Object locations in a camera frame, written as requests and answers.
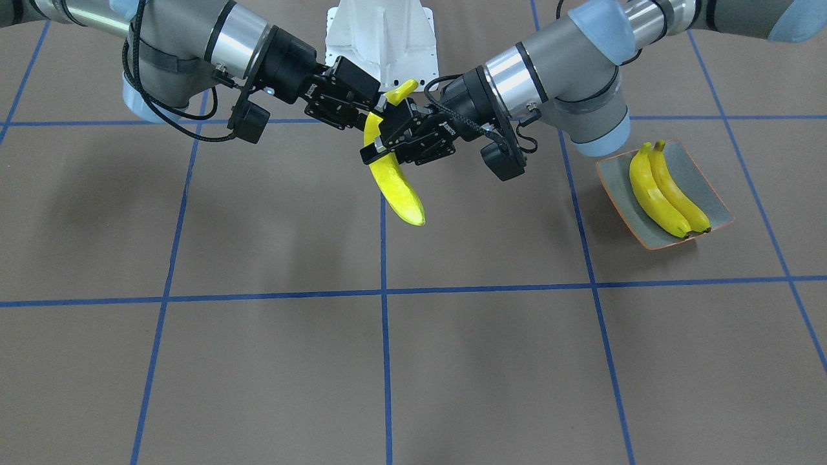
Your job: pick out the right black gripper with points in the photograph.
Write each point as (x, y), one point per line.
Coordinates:
(289, 66)

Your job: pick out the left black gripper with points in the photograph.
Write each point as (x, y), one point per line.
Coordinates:
(466, 99)

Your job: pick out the yellow banana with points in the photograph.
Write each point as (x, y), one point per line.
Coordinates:
(387, 172)
(697, 218)
(650, 197)

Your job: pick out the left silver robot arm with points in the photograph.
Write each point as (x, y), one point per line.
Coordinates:
(568, 75)

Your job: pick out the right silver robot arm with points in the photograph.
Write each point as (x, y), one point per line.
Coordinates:
(175, 49)

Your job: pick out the grey square plate orange rim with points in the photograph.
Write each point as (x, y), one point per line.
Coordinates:
(614, 175)

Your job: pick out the white pedestal column base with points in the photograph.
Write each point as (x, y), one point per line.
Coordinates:
(393, 41)

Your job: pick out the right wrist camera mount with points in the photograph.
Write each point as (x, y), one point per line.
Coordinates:
(248, 120)

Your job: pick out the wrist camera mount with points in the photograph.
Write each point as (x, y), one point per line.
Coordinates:
(507, 154)
(248, 120)

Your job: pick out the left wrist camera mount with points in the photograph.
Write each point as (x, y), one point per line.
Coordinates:
(507, 154)

